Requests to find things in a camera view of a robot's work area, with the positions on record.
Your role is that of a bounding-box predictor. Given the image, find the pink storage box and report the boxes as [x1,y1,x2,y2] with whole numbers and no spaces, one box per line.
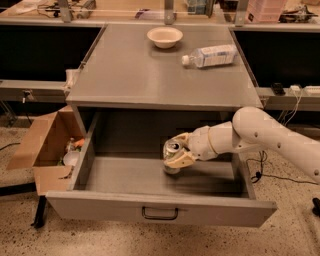
[246,0,287,23]

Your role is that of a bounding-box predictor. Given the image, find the orange item in box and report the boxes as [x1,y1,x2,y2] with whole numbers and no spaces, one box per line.
[73,138,84,148]

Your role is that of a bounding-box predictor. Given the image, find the clear plastic water bottle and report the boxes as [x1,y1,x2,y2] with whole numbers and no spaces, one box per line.
[181,44,237,68]

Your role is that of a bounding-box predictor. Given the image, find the black drawer handle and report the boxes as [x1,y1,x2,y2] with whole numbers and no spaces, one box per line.
[141,207,179,221]

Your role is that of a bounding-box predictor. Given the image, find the green white 7up can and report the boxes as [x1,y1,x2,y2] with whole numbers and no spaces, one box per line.
[163,139,181,174]

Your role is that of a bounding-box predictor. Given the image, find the white power adapter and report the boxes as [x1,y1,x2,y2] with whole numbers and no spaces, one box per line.
[290,85,302,93]

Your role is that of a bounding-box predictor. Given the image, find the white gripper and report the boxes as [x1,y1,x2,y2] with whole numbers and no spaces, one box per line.
[167,126,218,168]

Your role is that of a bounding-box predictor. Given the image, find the black table leg foot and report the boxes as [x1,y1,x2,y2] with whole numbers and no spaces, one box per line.
[31,196,47,229]

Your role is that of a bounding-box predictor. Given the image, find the open grey top drawer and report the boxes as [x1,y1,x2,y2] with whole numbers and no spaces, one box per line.
[47,109,277,227]

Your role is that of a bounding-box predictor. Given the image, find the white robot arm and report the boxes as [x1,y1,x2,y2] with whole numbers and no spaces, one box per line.
[163,107,320,184]

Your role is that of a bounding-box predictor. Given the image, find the brown cardboard box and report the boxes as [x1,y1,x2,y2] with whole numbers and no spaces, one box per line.
[7,106,84,195]

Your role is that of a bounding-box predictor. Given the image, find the grey cabinet with top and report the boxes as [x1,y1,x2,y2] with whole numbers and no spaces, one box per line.
[65,23,264,145]

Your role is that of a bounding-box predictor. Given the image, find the white ceramic bowl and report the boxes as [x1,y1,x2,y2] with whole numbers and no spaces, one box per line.
[147,27,183,49]

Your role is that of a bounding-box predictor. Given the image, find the white plate in box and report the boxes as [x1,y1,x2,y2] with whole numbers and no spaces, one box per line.
[63,151,80,166]

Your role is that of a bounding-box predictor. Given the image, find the black phone on shelf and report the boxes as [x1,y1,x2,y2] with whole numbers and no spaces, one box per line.
[271,83,285,96]

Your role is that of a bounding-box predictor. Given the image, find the black cable on floor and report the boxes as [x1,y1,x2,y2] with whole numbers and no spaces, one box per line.
[245,150,319,186]

